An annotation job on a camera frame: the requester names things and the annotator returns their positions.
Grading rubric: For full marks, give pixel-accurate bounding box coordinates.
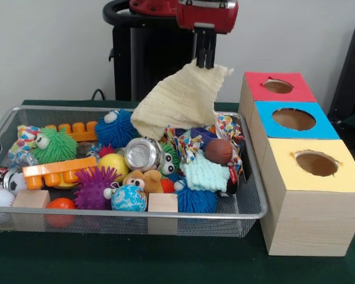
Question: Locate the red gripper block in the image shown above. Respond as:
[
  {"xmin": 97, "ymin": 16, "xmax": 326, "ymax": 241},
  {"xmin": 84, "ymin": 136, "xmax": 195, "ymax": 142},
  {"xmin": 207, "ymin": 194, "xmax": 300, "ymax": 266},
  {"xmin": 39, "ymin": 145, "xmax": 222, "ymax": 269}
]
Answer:
[{"xmin": 177, "ymin": 0, "xmax": 239, "ymax": 69}]

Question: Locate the cream knitted cloth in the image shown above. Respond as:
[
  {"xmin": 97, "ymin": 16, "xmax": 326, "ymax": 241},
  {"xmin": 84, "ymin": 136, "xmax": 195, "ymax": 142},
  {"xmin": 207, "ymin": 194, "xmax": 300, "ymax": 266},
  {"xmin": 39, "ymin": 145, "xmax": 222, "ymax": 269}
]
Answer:
[{"xmin": 130, "ymin": 59, "xmax": 234, "ymax": 140}]

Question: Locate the shallow silver mesh bin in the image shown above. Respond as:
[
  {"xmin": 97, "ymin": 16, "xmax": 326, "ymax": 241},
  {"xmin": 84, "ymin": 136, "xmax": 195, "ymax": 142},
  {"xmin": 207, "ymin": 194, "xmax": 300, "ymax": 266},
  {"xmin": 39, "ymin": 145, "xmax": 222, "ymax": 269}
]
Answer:
[{"xmin": 0, "ymin": 105, "xmax": 269, "ymax": 239}]

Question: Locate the wooden box with three holes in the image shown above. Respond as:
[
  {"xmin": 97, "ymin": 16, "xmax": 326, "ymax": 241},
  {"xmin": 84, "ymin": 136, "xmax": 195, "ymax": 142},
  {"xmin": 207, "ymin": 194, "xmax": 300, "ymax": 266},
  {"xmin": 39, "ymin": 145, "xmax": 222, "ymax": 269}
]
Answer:
[{"xmin": 238, "ymin": 72, "xmax": 355, "ymax": 257}]

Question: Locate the brown toy football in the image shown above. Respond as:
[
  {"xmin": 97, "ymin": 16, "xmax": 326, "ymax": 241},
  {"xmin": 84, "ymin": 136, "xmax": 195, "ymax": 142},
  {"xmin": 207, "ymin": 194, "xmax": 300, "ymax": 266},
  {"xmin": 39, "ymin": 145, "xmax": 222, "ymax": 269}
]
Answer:
[{"xmin": 205, "ymin": 138, "xmax": 233, "ymax": 166}]

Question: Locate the blue spiky rubber ball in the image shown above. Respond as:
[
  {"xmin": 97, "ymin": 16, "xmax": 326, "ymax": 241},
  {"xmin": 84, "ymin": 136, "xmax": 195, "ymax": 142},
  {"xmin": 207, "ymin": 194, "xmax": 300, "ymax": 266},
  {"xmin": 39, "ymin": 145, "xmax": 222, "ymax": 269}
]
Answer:
[{"xmin": 94, "ymin": 108, "xmax": 138, "ymax": 149}]

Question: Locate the smooth yellow ball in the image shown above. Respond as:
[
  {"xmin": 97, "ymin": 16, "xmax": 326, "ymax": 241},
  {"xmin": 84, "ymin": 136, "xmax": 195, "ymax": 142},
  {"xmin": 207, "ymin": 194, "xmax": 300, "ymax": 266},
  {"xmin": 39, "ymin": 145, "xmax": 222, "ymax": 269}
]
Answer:
[{"xmin": 97, "ymin": 153, "xmax": 130, "ymax": 183}]

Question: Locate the black upright panel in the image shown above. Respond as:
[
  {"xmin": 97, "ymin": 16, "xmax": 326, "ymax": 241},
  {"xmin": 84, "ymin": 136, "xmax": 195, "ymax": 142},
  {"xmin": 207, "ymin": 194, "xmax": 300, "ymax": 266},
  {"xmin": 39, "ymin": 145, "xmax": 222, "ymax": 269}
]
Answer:
[{"xmin": 327, "ymin": 19, "xmax": 355, "ymax": 119}]

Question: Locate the blue white patterned ball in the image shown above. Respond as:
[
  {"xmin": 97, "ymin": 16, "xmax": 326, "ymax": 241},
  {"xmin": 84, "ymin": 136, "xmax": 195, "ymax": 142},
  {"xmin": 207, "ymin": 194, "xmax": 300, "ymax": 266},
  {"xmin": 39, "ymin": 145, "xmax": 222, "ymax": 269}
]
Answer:
[{"xmin": 111, "ymin": 185, "xmax": 148, "ymax": 212}]

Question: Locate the green spiky ball with eyes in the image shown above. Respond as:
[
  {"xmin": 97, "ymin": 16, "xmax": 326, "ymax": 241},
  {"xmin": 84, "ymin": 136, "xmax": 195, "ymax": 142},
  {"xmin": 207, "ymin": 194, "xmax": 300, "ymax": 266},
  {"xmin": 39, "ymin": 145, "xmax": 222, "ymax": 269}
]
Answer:
[{"xmin": 32, "ymin": 127, "xmax": 79, "ymax": 164}]

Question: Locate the purple spiky ball with eyes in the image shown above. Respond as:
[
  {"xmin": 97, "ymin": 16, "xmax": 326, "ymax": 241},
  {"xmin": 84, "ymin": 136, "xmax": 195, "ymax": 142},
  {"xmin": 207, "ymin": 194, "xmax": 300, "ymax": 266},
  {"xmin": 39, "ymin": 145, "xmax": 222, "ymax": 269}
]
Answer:
[{"xmin": 73, "ymin": 166, "xmax": 122, "ymax": 211}]

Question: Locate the orange toy building brick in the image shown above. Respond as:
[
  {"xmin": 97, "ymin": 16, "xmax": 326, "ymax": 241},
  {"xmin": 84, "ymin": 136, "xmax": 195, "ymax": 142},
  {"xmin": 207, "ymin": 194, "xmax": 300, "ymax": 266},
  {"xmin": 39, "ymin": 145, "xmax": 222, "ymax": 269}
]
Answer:
[{"xmin": 22, "ymin": 156, "xmax": 98, "ymax": 190}]

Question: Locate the red orange ball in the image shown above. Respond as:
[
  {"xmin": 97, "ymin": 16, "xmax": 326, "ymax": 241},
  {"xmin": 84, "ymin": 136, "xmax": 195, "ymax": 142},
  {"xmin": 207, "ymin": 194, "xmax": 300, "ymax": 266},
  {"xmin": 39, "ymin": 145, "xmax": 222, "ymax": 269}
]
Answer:
[{"xmin": 46, "ymin": 198, "xmax": 77, "ymax": 229}]

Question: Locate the dark green table cloth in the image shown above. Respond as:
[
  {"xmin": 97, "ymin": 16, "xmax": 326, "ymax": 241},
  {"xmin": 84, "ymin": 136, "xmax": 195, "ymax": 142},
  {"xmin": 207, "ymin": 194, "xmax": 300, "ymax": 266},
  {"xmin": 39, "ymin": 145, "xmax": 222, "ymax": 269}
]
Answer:
[{"xmin": 0, "ymin": 99, "xmax": 355, "ymax": 284}]

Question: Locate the white baseball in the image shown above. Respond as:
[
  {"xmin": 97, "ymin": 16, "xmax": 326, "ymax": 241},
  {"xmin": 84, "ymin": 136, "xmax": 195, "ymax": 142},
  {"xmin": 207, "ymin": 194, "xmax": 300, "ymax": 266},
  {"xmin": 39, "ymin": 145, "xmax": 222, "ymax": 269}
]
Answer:
[{"xmin": 0, "ymin": 188, "xmax": 16, "ymax": 208}]

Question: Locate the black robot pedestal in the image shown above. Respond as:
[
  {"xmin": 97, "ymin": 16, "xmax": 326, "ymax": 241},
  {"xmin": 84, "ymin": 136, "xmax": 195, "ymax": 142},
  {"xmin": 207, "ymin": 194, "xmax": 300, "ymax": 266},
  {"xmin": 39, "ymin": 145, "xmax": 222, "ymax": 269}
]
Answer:
[{"xmin": 102, "ymin": 0, "xmax": 225, "ymax": 103}]

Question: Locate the black looped cable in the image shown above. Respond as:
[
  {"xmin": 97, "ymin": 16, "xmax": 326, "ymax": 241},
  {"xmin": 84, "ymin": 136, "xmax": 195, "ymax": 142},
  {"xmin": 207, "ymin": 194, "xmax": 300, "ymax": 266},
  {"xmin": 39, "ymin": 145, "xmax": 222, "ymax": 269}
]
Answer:
[{"xmin": 91, "ymin": 88, "xmax": 107, "ymax": 101}]

